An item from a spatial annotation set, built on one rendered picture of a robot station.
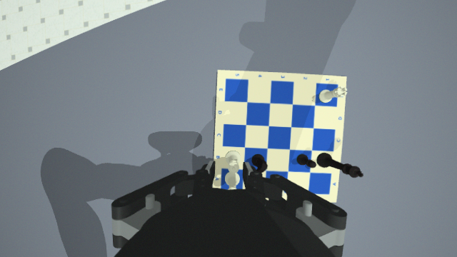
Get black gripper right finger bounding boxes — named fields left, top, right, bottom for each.
left=242, top=162, right=347, bottom=257

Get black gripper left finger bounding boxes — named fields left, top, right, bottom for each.
left=111, top=161, right=215, bottom=248

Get blue and cream chessboard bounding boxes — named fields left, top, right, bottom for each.
left=213, top=70, right=346, bottom=202

